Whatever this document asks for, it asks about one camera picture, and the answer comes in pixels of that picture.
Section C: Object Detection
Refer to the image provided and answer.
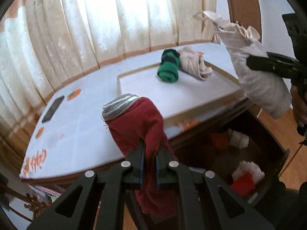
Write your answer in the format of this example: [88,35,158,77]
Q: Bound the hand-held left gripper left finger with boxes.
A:
[30,140,147,230]

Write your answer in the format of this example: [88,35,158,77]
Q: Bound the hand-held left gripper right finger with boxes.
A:
[155,146,275,230]

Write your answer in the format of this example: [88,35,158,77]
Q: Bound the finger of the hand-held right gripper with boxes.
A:
[247,56,300,79]
[265,51,299,63]

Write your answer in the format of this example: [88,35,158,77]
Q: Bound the pale beige lace-trimmed underwear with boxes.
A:
[193,11,292,120]

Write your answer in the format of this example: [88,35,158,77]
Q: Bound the dark red sock grey cuff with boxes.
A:
[102,93,179,218]

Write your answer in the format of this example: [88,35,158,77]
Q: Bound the beige sock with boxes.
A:
[227,129,250,148]
[179,47,213,81]

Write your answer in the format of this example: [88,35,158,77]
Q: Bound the wooden drawer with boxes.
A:
[168,110,291,212]

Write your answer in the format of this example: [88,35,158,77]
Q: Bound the white tray with wooden frame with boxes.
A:
[117,43,247,128]

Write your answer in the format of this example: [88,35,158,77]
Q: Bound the red underwear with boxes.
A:
[210,132,229,149]
[231,174,255,198]

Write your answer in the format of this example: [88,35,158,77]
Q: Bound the bright red sock white cuff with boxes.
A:
[231,160,265,181]

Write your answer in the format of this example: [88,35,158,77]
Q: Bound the green and black striped sock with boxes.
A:
[157,48,182,84]

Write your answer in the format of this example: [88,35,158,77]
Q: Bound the person's right hand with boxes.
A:
[291,86,307,128]

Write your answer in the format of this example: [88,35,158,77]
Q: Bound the wooden desk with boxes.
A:
[20,98,255,230]

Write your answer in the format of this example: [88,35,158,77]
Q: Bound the brown wooden door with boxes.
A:
[223,0,262,44]

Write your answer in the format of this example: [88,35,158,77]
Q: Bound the white tablecloth with orange prints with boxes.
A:
[19,42,249,182]

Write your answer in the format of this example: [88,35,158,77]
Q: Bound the colourful stack of papers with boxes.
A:
[29,184,63,203]

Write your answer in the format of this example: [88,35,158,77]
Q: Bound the black smartphone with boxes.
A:
[41,95,65,124]

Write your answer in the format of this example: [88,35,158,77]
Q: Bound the carved wooden furniture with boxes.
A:
[0,172,52,223]

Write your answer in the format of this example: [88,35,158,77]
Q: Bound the person's dark trousers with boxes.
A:
[254,179,307,230]

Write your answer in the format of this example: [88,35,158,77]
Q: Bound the cream patterned curtain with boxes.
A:
[0,0,222,146]

